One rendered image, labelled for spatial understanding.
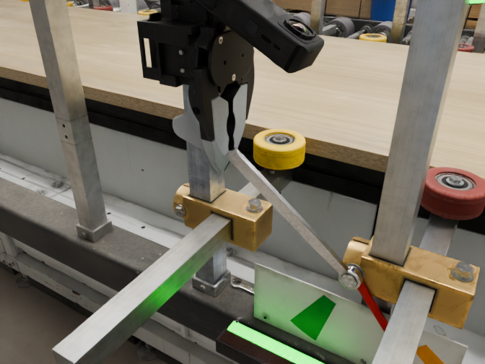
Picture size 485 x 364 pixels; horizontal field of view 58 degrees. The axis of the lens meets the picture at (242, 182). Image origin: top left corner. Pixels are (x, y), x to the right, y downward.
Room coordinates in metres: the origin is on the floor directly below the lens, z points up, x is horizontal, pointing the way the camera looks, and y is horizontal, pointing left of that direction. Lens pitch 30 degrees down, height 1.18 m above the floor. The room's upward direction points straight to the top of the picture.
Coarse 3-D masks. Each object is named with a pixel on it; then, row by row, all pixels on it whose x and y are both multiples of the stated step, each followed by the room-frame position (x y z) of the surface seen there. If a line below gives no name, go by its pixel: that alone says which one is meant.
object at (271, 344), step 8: (232, 328) 0.42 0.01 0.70; (240, 328) 0.42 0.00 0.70; (248, 328) 0.42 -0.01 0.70; (240, 336) 0.41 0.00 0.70; (248, 336) 0.41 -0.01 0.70; (256, 336) 0.41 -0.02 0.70; (264, 336) 0.41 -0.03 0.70; (264, 344) 0.40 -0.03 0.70; (272, 344) 0.40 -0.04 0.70; (280, 344) 0.40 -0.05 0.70; (280, 352) 0.38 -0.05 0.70; (288, 352) 0.38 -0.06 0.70; (296, 352) 0.38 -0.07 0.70; (296, 360) 0.37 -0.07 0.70; (304, 360) 0.37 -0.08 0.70; (312, 360) 0.37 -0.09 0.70
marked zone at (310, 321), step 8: (312, 304) 0.40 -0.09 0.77; (320, 304) 0.40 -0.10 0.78; (328, 304) 0.39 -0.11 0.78; (304, 312) 0.41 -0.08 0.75; (312, 312) 0.40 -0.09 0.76; (320, 312) 0.39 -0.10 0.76; (328, 312) 0.39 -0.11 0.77; (296, 320) 0.41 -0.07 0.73; (304, 320) 0.41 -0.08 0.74; (312, 320) 0.40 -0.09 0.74; (320, 320) 0.39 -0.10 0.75; (304, 328) 0.40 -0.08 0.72; (312, 328) 0.40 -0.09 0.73; (320, 328) 0.39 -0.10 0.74; (312, 336) 0.40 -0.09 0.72
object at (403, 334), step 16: (432, 224) 0.45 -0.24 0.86; (448, 224) 0.45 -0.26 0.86; (432, 240) 0.42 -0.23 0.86; (448, 240) 0.42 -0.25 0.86; (416, 288) 0.34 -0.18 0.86; (400, 304) 0.31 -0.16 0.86; (416, 304) 0.31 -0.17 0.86; (400, 320) 0.29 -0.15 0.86; (416, 320) 0.29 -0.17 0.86; (384, 336) 0.27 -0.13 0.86; (400, 336) 0.27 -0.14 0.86; (416, 336) 0.27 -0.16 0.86; (384, 352) 0.26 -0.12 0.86; (400, 352) 0.26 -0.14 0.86
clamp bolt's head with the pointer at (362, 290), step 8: (352, 264) 0.38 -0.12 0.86; (344, 280) 0.36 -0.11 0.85; (352, 280) 0.36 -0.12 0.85; (360, 288) 0.37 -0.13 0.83; (368, 296) 0.36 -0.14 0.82; (368, 304) 0.36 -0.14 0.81; (376, 304) 0.36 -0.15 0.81; (376, 312) 0.36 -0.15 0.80; (384, 320) 0.35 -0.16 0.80; (384, 328) 0.35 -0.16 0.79
